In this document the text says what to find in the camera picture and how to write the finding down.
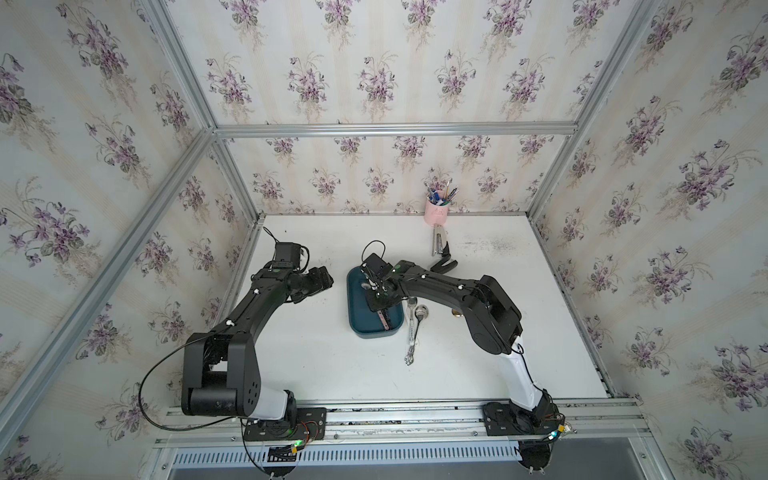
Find silver spoon pink handle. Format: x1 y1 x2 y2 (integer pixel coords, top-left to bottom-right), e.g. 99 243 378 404
377 310 391 331

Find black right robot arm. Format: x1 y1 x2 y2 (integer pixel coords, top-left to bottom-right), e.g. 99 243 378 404
361 254 550 417

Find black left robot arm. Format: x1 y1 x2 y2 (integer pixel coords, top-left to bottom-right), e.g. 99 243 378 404
181 266 333 421

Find small silver spoon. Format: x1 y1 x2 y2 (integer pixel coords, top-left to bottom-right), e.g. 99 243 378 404
407 297 418 345

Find teal plastic storage box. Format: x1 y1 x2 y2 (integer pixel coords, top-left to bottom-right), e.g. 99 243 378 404
346 267 405 339

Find large silver spoon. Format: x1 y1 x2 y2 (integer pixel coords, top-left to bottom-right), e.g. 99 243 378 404
404 304 430 366

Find black stapler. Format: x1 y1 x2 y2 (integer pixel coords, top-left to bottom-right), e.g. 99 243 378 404
430 243 458 274

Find pink pen holder cup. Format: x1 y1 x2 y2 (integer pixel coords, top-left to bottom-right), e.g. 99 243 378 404
423 201 449 227

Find pens in cup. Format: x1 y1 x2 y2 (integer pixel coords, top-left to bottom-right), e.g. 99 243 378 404
427 187 458 206

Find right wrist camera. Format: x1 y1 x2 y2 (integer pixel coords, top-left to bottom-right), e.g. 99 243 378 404
361 253 392 282

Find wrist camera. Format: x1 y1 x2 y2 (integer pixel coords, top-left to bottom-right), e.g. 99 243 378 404
271 242 310 271
361 253 392 282

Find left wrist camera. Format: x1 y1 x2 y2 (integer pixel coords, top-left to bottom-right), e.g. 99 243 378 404
271 242 310 271

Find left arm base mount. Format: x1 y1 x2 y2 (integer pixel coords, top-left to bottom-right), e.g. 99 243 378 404
244 407 328 442

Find white slotted cable duct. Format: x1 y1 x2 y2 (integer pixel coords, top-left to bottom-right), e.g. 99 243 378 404
170 441 522 469

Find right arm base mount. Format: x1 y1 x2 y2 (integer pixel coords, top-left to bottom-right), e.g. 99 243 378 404
482 393 565 441

